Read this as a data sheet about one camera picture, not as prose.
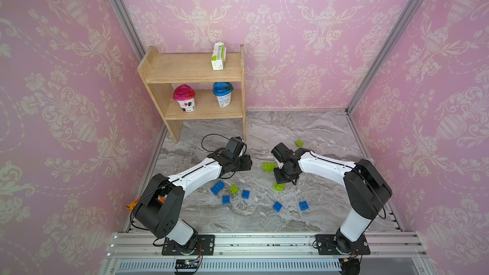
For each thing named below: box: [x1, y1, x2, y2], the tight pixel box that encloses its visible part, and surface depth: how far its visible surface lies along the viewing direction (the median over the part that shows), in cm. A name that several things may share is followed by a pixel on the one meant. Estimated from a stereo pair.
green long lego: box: [272, 182, 286, 192], surface depth 88 cm
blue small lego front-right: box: [298, 201, 310, 212], surface depth 84 cm
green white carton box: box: [210, 41, 227, 71], surface depth 77 cm
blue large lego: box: [210, 180, 225, 196], surface depth 91 cm
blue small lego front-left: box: [222, 194, 230, 205], surface depth 87 cm
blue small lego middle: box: [241, 189, 251, 200], surface depth 88 cm
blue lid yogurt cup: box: [212, 81, 234, 108], surface depth 89 cm
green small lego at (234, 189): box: [229, 184, 240, 195], surface depth 89 cm
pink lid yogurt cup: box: [173, 84, 197, 113], surface depth 87 cm
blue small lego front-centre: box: [272, 201, 283, 213], surface depth 85 cm
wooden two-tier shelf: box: [136, 45, 247, 144], surface depth 86 cm
